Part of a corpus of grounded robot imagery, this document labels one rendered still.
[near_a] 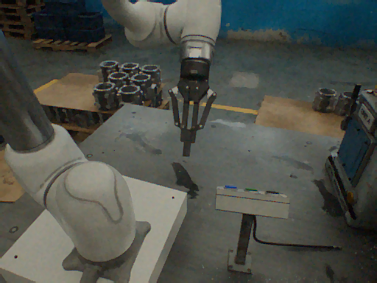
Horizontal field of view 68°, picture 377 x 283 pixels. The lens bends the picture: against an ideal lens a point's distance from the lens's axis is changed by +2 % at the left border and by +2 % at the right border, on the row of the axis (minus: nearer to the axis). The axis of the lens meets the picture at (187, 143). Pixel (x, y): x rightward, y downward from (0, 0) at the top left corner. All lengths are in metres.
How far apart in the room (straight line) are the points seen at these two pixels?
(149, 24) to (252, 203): 0.52
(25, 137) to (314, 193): 0.96
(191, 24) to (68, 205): 0.50
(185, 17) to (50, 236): 0.70
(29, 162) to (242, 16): 5.58
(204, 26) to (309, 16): 5.29
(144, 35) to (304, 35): 5.36
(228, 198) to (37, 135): 0.46
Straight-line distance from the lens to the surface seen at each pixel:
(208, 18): 0.74
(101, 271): 0.78
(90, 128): 2.80
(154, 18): 0.79
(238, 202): 0.68
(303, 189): 1.16
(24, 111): 0.68
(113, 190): 0.63
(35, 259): 0.89
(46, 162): 0.73
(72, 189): 0.63
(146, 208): 0.90
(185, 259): 0.89
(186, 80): 0.73
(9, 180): 2.68
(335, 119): 3.15
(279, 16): 5.98
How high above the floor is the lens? 1.56
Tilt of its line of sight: 35 degrees down
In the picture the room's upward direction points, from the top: straight up
